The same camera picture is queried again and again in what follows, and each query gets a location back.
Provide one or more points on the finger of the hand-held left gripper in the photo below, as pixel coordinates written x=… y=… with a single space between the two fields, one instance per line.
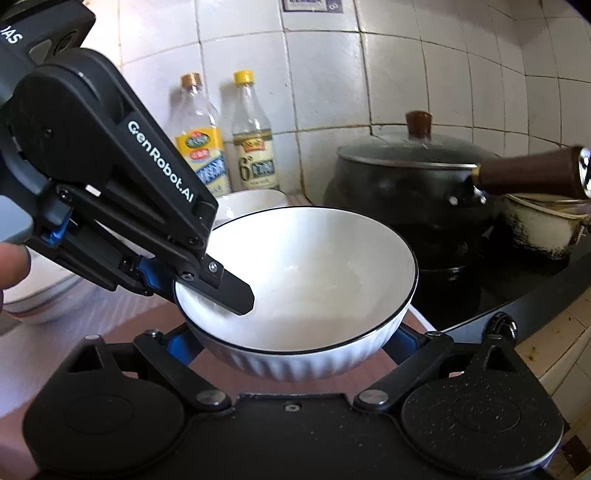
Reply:
x=228 y=295
x=150 y=276

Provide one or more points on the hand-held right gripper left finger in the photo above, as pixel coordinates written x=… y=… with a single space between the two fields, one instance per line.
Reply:
x=184 y=342

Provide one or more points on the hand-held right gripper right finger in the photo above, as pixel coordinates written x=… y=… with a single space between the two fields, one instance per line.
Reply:
x=407 y=339

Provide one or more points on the white ribbed bowl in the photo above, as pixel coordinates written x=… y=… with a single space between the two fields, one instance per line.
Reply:
x=314 y=272
x=251 y=203

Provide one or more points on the person's left hand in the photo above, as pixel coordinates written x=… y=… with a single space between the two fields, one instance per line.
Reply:
x=11 y=267

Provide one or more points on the white sun print plate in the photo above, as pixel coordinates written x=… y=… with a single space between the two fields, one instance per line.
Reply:
x=51 y=277

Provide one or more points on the white dark-rimmed plate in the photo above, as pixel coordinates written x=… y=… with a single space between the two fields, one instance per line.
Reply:
x=55 y=309

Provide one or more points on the black gas stove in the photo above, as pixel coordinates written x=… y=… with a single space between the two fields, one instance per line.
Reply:
x=508 y=286

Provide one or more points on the cooking wine bottle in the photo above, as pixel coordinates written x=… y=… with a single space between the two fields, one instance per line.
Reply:
x=205 y=152

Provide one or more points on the clear vinegar bottle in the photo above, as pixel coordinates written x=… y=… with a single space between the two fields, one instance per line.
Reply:
x=254 y=152

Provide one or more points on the black pot with glass lid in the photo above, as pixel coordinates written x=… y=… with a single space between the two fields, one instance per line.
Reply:
x=397 y=194

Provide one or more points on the cream pot with lid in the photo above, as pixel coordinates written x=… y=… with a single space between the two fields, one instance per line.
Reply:
x=535 y=226

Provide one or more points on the grey wall sticker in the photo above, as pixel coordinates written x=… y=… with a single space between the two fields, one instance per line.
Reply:
x=311 y=4

